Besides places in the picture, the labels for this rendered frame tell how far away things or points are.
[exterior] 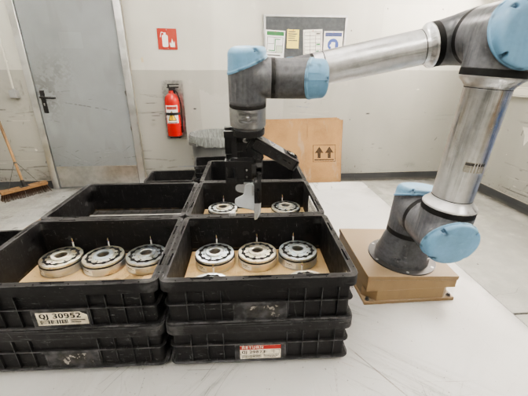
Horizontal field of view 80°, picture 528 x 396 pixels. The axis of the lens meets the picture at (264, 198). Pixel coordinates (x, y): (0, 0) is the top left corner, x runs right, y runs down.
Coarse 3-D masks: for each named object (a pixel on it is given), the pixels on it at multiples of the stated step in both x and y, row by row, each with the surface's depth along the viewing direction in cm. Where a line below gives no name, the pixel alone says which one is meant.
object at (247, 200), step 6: (246, 186) 70; (252, 186) 70; (246, 192) 71; (240, 198) 71; (246, 198) 71; (252, 198) 71; (240, 204) 72; (246, 204) 72; (252, 204) 72; (258, 204) 71; (252, 210) 72; (258, 210) 72
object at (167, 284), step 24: (192, 216) 89; (216, 216) 89; (240, 216) 89; (264, 216) 89; (288, 216) 89; (312, 216) 89; (336, 240) 76; (168, 264) 69; (168, 288) 62; (192, 288) 62; (216, 288) 62; (240, 288) 63; (264, 288) 63
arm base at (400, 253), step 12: (384, 240) 92; (396, 240) 89; (408, 240) 87; (384, 252) 91; (396, 252) 89; (408, 252) 88; (420, 252) 88; (396, 264) 89; (408, 264) 88; (420, 264) 88
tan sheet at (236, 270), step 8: (192, 256) 88; (320, 256) 88; (192, 264) 84; (280, 264) 84; (320, 264) 84; (192, 272) 81; (200, 272) 81; (224, 272) 81; (232, 272) 81; (240, 272) 81; (248, 272) 81; (264, 272) 81; (272, 272) 81; (280, 272) 81; (288, 272) 81; (320, 272) 81; (328, 272) 81
